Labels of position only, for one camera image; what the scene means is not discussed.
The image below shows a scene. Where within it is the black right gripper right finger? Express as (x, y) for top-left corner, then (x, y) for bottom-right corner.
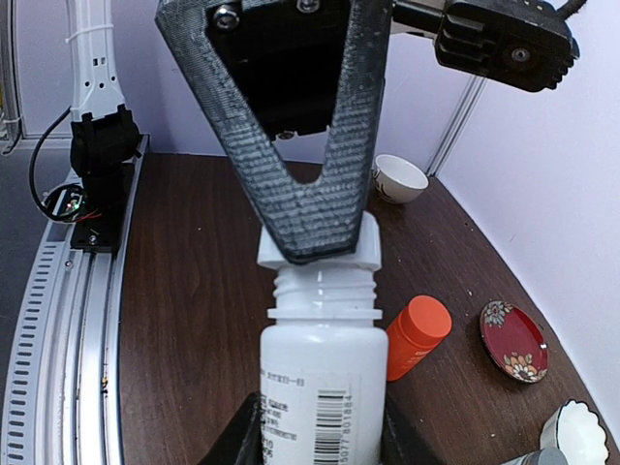
(381, 406), (436, 465)

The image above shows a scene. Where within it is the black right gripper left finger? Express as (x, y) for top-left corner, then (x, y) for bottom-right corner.
(199, 391), (264, 465)

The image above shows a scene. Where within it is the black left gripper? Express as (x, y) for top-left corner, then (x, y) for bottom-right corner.
(155, 1), (391, 251)

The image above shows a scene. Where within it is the white pill bottle cap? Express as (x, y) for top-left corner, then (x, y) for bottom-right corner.
(257, 211), (382, 271)

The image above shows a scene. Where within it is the orange pill bottle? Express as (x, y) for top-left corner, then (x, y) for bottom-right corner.
(387, 295), (452, 382)

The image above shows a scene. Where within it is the small white pill bottle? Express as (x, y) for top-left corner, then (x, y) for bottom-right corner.
(260, 264), (388, 464)

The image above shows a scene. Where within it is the grey cap pill bottle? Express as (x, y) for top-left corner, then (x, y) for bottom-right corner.
(502, 447), (568, 465)

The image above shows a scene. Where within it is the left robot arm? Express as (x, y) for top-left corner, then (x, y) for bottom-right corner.
(67, 1), (392, 264)

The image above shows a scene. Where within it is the white ceramic bowl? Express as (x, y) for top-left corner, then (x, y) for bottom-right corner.
(372, 154), (429, 204)

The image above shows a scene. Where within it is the red floral plate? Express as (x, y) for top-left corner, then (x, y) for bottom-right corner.
(480, 300), (549, 384)

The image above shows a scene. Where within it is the white scalloped bowl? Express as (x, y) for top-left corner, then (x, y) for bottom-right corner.
(540, 399), (609, 465)

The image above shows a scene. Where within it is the aluminium front rail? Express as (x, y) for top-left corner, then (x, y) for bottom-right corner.
(0, 135), (151, 465)

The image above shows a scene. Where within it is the left aluminium frame post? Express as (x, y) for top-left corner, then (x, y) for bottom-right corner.
(425, 77), (487, 177)

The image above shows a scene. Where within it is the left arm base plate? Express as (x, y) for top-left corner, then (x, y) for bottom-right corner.
(36, 159), (140, 256)

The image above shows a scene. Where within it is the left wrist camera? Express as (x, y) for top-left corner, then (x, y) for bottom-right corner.
(392, 0), (585, 93)

